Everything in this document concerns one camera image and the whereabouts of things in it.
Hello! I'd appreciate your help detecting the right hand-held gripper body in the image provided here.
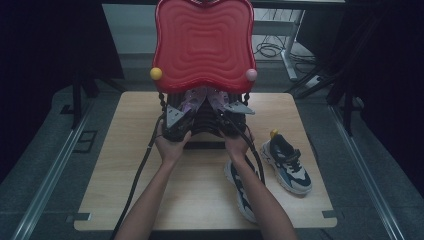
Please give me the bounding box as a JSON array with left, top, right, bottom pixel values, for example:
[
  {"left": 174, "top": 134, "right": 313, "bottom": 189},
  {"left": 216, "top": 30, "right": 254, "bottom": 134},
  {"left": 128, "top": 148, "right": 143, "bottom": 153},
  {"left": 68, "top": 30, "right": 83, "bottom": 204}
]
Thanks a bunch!
[{"left": 216, "top": 101, "right": 256, "bottom": 138}]

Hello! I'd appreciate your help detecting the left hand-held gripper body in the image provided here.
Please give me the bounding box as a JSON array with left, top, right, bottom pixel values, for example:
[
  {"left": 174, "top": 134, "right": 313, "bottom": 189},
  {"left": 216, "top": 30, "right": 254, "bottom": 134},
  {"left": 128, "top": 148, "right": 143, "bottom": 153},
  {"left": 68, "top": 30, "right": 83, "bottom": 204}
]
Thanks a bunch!
[{"left": 162, "top": 104, "right": 197, "bottom": 143}]

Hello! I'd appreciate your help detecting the navy and white sneaker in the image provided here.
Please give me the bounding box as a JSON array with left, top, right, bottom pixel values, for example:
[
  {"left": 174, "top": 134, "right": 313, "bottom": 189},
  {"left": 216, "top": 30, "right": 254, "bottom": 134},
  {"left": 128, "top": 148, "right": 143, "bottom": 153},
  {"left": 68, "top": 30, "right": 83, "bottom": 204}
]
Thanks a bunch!
[
  {"left": 259, "top": 129, "right": 313, "bottom": 196},
  {"left": 223, "top": 156, "right": 265, "bottom": 224}
]

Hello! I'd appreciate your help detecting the person's right hand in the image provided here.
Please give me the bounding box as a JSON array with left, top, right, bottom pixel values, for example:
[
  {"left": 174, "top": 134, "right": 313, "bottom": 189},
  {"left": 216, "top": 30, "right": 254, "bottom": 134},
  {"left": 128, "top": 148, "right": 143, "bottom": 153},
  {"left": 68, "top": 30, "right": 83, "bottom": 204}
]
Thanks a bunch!
[{"left": 218, "top": 128, "right": 256, "bottom": 164}]

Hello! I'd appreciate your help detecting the person's left hand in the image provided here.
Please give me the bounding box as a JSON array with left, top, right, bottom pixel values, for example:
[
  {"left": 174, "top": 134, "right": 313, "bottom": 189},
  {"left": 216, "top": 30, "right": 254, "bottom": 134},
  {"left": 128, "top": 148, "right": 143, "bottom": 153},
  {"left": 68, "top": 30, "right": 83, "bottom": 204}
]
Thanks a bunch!
[{"left": 154, "top": 121, "right": 193, "bottom": 166}]

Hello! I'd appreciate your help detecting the black metal stand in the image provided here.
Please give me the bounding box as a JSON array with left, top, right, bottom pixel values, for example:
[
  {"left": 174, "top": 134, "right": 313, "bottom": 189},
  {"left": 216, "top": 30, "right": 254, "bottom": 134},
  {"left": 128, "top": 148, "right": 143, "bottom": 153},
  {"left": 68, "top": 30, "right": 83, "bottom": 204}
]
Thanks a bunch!
[
  {"left": 60, "top": 68, "right": 127, "bottom": 130},
  {"left": 285, "top": 13, "right": 371, "bottom": 136}
]

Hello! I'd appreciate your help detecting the black curtain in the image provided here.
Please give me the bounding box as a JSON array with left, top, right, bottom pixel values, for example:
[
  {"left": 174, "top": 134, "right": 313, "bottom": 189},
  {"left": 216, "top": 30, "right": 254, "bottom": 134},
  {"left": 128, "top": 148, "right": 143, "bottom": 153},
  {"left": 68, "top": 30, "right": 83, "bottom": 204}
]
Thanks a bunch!
[{"left": 328, "top": 0, "right": 424, "bottom": 198}]

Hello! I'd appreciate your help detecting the bundle of floor cables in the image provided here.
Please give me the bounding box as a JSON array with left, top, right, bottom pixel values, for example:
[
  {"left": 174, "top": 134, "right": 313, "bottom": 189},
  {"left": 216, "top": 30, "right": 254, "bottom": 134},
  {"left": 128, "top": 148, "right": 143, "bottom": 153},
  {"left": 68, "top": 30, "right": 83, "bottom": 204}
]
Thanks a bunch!
[{"left": 254, "top": 35, "right": 316, "bottom": 66}]

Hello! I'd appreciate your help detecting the white metal desk frame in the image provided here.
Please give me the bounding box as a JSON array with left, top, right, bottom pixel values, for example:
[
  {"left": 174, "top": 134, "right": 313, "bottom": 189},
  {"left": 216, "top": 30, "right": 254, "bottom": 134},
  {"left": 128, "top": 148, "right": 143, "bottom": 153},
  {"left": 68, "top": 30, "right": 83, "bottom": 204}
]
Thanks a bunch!
[{"left": 253, "top": 9, "right": 306, "bottom": 82}]

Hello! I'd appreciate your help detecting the aluminium floor rail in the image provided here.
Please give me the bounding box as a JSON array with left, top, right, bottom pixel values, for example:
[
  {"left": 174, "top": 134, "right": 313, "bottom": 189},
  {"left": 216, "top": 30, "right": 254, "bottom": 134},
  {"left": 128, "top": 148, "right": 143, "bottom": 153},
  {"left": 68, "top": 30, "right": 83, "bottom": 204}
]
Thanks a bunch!
[
  {"left": 328, "top": 104, "right": 406, "bottom": 240},
  {"left": 11, "top": 99, "right": 95, "bottom": 240}
]

